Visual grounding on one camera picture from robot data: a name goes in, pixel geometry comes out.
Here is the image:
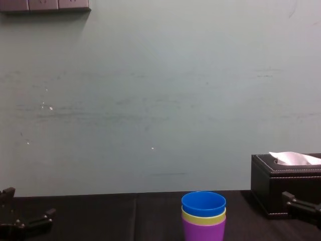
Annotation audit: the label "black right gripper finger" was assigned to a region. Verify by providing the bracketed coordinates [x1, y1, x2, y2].
[282, 191, 321, 229]

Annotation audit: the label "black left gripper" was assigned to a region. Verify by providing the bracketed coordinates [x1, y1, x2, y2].
[0, 187, 57, 241]

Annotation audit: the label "black leather tissue box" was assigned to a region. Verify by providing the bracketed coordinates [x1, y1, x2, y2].
[251, 153, 321, 219]

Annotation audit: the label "white tissue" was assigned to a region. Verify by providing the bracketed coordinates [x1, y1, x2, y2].
[268, 151, 321, 167]

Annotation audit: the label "black table cloth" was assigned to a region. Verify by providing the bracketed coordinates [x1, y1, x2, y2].
[0, 190, 321, 241]

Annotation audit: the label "blue plastic cup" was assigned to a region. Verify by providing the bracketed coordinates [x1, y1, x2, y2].
[181, 191, 227, 215]

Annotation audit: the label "purple plastic cup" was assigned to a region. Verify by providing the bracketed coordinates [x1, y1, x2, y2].
[182, 215, 227, 241]

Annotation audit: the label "yellow plastic cup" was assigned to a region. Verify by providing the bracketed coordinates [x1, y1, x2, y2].
[182, 205, 227, 227]

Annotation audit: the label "grey wall socket panel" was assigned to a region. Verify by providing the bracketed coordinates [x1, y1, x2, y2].
[0, 0, 29, 13]
[58, 0, 91, 11]
[28, 0, 59, 12]

